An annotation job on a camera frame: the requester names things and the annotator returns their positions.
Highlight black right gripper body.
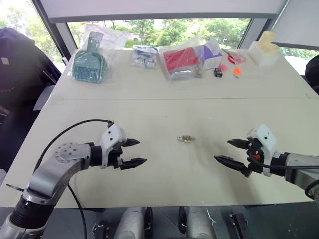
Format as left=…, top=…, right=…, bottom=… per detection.
left=244, top=139, right=264, bottom=178

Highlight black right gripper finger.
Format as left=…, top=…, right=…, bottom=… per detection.
left=214, top=155, right=250, bottom=174
left=227, top=139, right=250, bottom=150

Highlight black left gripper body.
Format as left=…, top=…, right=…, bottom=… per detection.
left=109, top=141, right=127, bottom=170

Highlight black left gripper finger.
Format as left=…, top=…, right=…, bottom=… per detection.
left=124, top=138, right=141, bottom=147
left=119, top=158, right=148, bottom=170

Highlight grey rounded robot leg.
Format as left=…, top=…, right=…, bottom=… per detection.
left=185, top=206, right=216, bottom=239
left=116, top=207, right=148, bottom=239

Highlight bag of small white parts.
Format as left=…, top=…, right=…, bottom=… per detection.
left=130, top=45, right=159, bottom=69

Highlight white foam block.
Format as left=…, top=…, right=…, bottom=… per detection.
left=247, top=41, right=280, bottom=68

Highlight teal dustpan in plastic bag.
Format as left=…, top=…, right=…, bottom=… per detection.
left=69, top=31, right=111, bottom=84

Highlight white and purple carton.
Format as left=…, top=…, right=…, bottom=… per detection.
left=198, top=37, right=224, bottom=71

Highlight red item in plastic bag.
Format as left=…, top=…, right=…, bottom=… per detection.
left=159, top=45, right=200, bottom=82

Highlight dark rounded chair back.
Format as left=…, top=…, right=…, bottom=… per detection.
left=305, top=54, right=319, bottom=96

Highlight pale yellow foam piece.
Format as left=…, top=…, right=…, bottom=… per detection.
left=258, top=31, right=280, bottom=55

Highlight dark jacket on chair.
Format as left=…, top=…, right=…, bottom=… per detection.
left=0, top=27, right=62, bottom=172

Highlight white roller blind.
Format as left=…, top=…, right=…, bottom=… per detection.
left=39, top=0, right=287, bottom=24

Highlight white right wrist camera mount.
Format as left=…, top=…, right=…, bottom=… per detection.
left=246, top=124, right=278, bottom=178

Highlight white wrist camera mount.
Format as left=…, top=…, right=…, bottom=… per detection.
left=246, top=124, right=278, bottom=178
left=100, top=123, right=127, bottom=169

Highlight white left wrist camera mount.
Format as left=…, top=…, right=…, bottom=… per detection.
left=100, top=123, right=127, bottom=169

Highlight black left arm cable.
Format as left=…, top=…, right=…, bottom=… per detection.
left=34, top=119, right=115, bottom=239

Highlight black metal bracket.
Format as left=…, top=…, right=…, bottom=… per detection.
left=91, top=222, right=111, bottom=239
left=228, top=212, right=253, bottom=239

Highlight red-handled scissors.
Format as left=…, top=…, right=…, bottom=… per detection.
left=221, top=48, right=248, bottom=66

